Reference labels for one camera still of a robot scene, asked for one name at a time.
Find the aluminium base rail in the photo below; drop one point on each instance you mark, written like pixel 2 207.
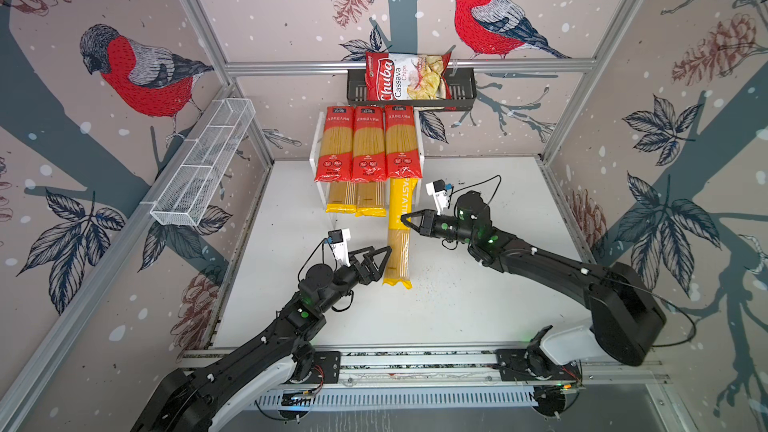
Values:
pixel 401 378

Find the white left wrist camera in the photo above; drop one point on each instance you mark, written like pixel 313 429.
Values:
pixel 338 241

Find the red cassava chips bag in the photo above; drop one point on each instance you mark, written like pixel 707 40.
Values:
pixel 388 73

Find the white two-tier shelf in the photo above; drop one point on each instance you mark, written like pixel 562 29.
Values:
pixel 322 188

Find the red spaghetti bag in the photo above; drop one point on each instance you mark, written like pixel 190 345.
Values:
pixel 368 162
pixel 335 157
pixel 401 143

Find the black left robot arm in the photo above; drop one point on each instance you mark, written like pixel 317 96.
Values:
pixel 210 397

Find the black wall basket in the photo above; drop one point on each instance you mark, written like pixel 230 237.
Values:
pixel 457 91

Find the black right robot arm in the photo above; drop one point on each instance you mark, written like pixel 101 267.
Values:
pixel 625 318

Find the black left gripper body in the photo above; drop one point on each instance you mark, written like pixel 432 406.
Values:
pixel 343 281

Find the white wire mesh basket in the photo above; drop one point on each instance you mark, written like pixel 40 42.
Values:
pixel 193 185

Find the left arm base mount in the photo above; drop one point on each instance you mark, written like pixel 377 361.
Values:
pixel 322 367

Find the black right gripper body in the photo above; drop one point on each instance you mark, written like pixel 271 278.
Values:
pixel 448 229

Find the yellow Pastatime pasta bag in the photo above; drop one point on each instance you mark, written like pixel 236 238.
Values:
pixel 342 198

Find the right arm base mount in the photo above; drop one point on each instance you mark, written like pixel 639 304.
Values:
pixel 518 365

